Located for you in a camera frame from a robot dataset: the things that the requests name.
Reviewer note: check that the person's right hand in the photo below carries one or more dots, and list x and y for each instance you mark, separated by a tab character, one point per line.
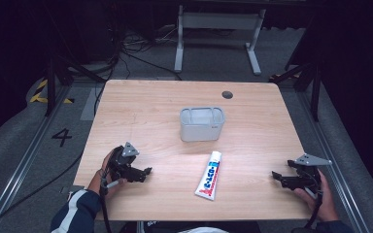
325	208

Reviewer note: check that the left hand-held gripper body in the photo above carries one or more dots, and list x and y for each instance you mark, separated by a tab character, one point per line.
121	161

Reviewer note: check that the white toothpaste tube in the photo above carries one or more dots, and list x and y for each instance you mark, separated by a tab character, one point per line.
209	177

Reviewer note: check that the grey table grommet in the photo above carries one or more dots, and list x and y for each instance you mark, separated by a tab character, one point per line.
227	94

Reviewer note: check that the aluminium floor rail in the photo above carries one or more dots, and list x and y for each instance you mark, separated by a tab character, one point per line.
22	165
333	158

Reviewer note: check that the person's left hand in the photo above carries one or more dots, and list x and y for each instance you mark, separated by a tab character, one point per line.
98	186

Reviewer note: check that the translucent white plastic container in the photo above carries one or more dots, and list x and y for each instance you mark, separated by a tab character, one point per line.
201	131

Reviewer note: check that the white metal desk frame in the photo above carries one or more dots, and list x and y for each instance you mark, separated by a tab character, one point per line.
218	21

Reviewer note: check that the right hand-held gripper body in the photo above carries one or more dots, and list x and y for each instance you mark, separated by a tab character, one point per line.
307	178

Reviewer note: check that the black metal stand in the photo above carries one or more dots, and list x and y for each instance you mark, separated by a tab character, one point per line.
51	87
315	93

